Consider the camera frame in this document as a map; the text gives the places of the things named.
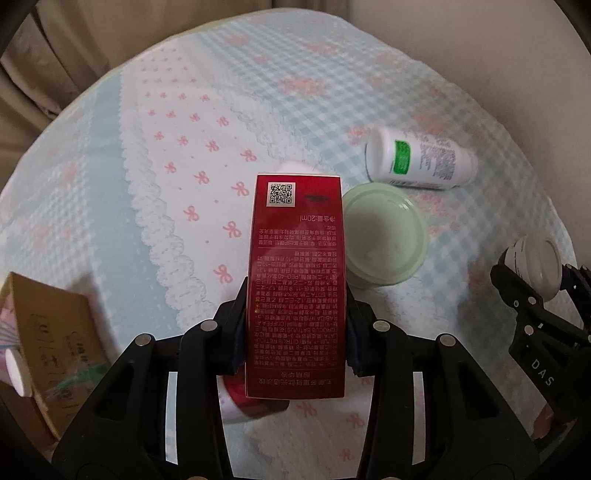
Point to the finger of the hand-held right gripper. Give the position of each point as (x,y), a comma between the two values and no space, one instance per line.
(510,288)
(577,277)

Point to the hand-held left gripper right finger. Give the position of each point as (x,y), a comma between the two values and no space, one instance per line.
(352,323)

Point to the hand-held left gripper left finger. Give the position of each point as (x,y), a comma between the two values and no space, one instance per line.
(241,318)

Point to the small white jar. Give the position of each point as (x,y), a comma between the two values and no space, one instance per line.
(535,265)

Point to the red cosmetic carton box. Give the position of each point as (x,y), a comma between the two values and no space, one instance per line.
(295,286)

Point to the brown cardboard box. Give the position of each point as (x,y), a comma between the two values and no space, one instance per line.
(60,350)

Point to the red and white bottle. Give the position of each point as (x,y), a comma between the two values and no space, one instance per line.
(249,406)

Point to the pale green round jar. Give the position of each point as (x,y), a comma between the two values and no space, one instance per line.
(385,235)

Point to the white bottle with green label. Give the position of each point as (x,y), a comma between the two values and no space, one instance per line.
(418,159)

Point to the blue checked bow-print tablecloth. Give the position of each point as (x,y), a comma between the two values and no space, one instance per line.
(184,138)

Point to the white cylindrical tube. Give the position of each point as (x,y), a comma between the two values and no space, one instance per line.
(17,371)

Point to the pink striped packet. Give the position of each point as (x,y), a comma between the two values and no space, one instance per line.
(8,318)

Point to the beige curtain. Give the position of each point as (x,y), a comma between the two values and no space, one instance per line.
(69,50)

